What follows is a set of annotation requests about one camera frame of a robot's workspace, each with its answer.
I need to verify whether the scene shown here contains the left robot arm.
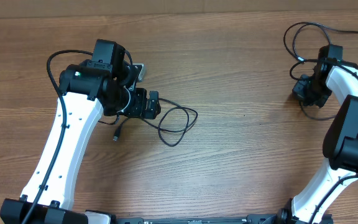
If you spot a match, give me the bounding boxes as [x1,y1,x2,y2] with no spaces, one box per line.
[0,39,160,223]

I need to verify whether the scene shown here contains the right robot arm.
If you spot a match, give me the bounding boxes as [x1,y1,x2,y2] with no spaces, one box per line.
[271,44,358,223]

